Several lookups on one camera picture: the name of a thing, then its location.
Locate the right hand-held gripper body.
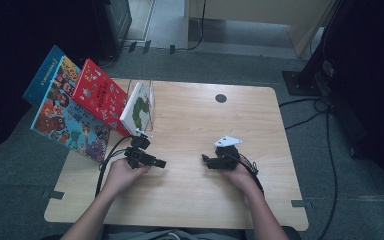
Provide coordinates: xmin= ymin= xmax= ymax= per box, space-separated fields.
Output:
xmin=212 ymin=134 xmax=244 ymax=171

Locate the cartoon animals picture book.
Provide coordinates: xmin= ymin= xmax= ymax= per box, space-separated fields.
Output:
xmin=29 ymin=56 xmax=113 ymax=163

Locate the person's grey clothing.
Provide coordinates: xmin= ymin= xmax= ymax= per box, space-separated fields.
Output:
xmin=101 ymin=224 xmax=248 ymax=240

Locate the left hand-held gripper cable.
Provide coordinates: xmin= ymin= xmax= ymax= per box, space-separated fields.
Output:
xmin=94 ymin=134 xmax=135 ymax=198

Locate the black table edge tape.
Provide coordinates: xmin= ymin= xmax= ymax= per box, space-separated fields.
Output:
xmin=41 ymin=189 xmax=65 ymax=200
xmin=291 ymin=199 xmax=314 ymax=209

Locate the short black floor cable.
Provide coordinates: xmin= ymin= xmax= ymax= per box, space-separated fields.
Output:
xmin=283 ymin=109 xmax=328 ymax=131

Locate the right hand-held gripper cable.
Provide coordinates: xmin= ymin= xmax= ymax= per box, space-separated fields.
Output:
xmin=235 ymin=152 xmax=266 ymax=197

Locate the light wooden cabinet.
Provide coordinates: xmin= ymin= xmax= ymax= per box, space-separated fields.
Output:
xmin=184 ymin=0 xmax=334 ymax=58

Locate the red picture book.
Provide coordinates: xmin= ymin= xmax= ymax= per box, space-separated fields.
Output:
xmin=71 ymin=58 xmax=130 ymax=138

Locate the clear acrylic book rack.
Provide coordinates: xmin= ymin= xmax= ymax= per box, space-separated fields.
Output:
xmin=108 ymin=78 xmax=157 ymax=134

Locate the person's left hand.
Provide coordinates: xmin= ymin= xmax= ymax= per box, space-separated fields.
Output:
xmin=104 ymin=157 xmax=153 ymax=198

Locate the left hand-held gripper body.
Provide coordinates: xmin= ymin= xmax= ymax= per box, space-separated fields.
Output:
xmin=123 ymin=131 xmax=154 ymax=170

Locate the person's right hand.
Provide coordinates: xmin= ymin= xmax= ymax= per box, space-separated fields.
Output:
xmin=221 ymin=163 xmax=260 ymax=197

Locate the hand-held gripper cable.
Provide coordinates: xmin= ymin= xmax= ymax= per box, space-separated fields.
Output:
xmin=94 ymin=134 xmax=135 ymax=198
xmin=235 ymin=152 xmax=266 ymax=197

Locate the white caterpillar picture book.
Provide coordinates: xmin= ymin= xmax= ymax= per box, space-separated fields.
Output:
xmin=119 ymin=81 xmax=156 ymax=139

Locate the black cable by cabinet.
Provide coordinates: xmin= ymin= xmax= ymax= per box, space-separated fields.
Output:
xmin=98 ymin=54 xmax=118 ymax=70

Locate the black metal stand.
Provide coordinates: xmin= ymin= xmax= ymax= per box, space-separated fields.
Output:
xmin=282 ymin=0 xmax=344 ymax=98

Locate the long black floor cable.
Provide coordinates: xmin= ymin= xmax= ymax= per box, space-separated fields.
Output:
xmin=314 ymin=98 xmax=339 ymax=240

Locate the dark equipment cabinet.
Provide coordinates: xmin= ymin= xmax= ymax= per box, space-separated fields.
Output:
xmin=91 ymin=0 xmax=133 ymax=59

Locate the black hanging cable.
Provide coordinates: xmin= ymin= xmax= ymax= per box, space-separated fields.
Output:
xmin=176 ymin=0 xmax=208 ymax=52

